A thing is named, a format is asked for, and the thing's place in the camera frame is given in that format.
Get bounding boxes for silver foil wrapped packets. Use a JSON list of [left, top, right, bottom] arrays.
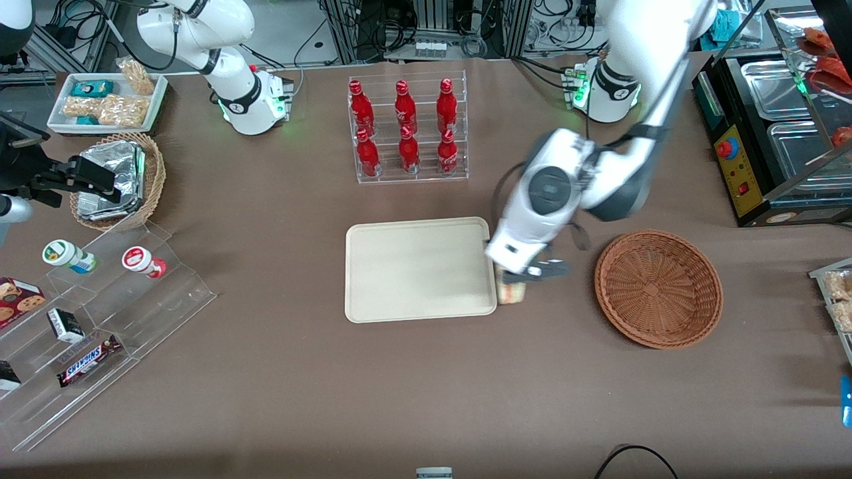
[[77, 141, 146, 220]]

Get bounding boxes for teal cloth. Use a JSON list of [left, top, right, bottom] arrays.
[[708, 8, 744, 47]]

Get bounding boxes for metal tray with snacks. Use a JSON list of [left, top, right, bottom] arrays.
[[809, 258, 852, 367]]

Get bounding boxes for light wicker basket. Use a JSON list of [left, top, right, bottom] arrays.
[[69, 132, 166, 232]]

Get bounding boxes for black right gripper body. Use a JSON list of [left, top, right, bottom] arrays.
[[30, 158, 117, 194]]

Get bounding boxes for large clear snack bag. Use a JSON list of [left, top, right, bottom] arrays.
[[99, 94, 150, 128]]

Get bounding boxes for brown round wicker basket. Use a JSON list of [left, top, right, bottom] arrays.
[[594, 230, 724, 350]]

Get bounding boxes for triangular sandwich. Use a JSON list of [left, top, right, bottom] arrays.
[[495, 265, 528, 305]]

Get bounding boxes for beige rectangular serving tray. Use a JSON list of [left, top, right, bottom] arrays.
[[344, 217, 498, 324]]

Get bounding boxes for red cookie box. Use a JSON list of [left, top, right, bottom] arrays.
[[0, 277, 47, 330]]

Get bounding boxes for white rectangular snack tray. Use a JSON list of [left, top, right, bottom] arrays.
[[47, 72, 168, 136]]

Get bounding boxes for clear bag of nuts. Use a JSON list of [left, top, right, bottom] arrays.
[[116, 57, 155, 96]]

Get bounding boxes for clear acrylic bottle rack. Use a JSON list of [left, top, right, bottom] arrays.
[[347, 70, 469, 186]]

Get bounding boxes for steel food pan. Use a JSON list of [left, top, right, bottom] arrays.
[[741, 60, 817, 122], [767, 121, 852, 190]]

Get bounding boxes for black cable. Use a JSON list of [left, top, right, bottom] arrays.
[[594, 445, 680, 479]]

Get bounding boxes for small black white box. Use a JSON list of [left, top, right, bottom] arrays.
[[47, 307, 85, 344]]

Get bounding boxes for red cola bottle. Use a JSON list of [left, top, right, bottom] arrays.
[[398, 125, 421, 175], [437, 128, 459, 175], [437, 79, 459, 132], [395, 80, 417, 132], [356, 128, 381, 178], [349, 80, 375, 134]]

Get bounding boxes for orange red fried food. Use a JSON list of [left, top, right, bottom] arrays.
[[801, 27, 834, 55]]

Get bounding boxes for red lid yoghurt cup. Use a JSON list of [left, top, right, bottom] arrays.
[[122, 246, 168, 279]]

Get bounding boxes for black food warmer case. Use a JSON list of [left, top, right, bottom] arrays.
[[692, 7, 852, 228]]

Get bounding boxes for Snickers chocolate bar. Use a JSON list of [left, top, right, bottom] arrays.
[[57, 335, 122, 388]]

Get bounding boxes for small clear snack bag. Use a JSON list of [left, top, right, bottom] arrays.
[[62, 96, 104, 119]]

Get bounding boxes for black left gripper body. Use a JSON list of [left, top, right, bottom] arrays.
[[496, 261, 571, 283]]

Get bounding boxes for green lid yoghurt cup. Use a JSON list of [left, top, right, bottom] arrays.
[[42, 239, 97, 275]]

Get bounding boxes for clear acrylic stepped display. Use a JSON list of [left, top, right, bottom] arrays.
[[0, 220, 218, 453]]

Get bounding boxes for aluminium frame rack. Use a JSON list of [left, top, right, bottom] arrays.
[[319, 0, 533, 64]]

